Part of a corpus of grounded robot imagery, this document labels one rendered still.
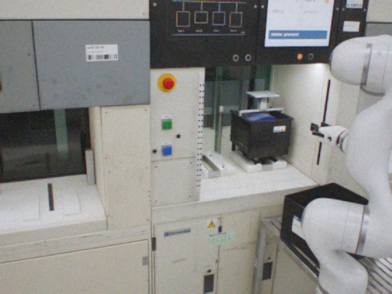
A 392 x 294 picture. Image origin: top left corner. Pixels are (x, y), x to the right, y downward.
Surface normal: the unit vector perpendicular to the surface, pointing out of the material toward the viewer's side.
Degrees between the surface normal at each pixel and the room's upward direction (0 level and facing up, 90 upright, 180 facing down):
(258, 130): 90
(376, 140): 76
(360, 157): 81
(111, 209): 90
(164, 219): 90
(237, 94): 90
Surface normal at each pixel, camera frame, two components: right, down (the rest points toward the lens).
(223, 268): 0.34, 0.35
